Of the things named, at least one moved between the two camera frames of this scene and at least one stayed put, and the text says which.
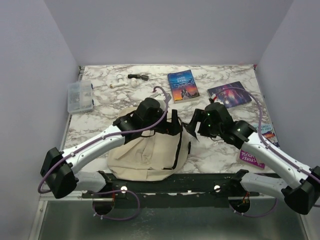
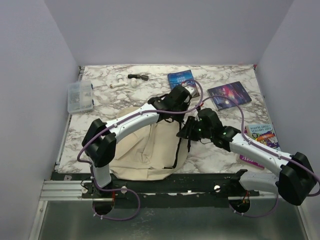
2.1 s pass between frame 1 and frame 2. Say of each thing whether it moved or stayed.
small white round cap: stayed
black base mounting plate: stayed
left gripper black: moved
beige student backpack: stayed
